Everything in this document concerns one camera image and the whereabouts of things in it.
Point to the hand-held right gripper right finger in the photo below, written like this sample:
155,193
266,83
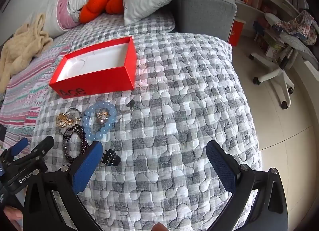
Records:
221,166

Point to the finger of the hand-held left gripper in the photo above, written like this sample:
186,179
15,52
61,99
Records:
18,146
41,147

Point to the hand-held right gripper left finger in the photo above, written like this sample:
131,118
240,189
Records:
87,166

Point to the small gold earring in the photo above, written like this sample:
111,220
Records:
72,122

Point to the purple bead earring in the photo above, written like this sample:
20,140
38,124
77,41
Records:
102,118

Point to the red cardboard box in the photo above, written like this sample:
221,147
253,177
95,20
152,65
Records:
97,77

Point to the person's left hand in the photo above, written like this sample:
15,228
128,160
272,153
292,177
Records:
8,215

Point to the striped patterned blanket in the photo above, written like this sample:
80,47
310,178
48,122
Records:
22,93

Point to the small dark earring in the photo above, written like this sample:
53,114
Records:
131,103

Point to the grey patchwork quilt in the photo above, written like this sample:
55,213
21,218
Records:
179,96

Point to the beige fleece garment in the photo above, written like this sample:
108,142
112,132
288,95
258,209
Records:
20,46

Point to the white office chair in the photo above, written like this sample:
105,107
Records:
281,74

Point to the red floor box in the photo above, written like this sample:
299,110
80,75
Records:
236,32

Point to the pink and white pillow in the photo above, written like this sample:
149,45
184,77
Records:
57,9

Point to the small-check grey quilt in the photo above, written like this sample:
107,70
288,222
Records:
134,27

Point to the orange pumpkin plush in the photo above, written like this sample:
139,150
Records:
99,4

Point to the floral cloth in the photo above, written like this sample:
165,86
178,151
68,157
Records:
299,26

